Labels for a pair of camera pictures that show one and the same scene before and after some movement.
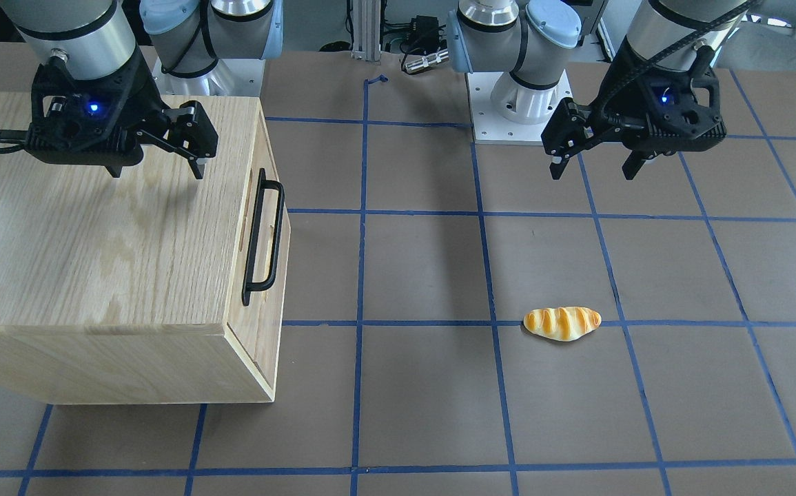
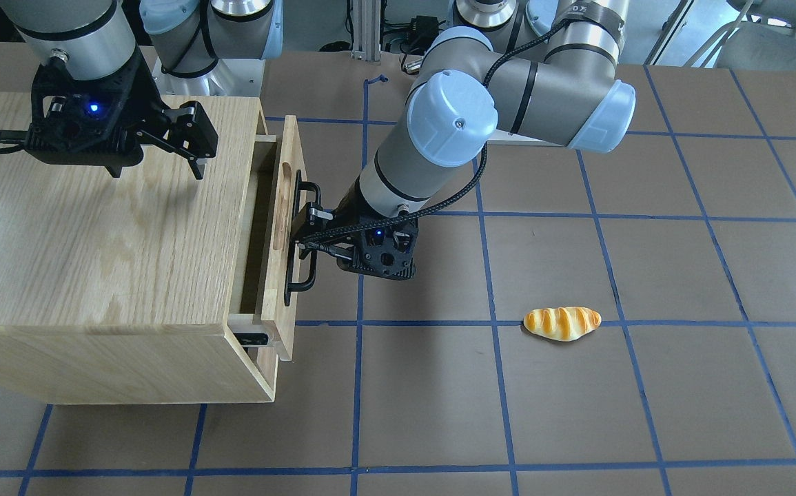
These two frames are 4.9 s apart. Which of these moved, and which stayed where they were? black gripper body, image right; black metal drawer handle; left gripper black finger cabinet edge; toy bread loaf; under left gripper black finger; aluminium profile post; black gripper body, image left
Moved: black metal drawer handle; black gripper body, image right
Stayed: left gripper black finger cabinet edge; black gripper body, image left; under left gripper black finger; aluminium profile post; toy bread loaf
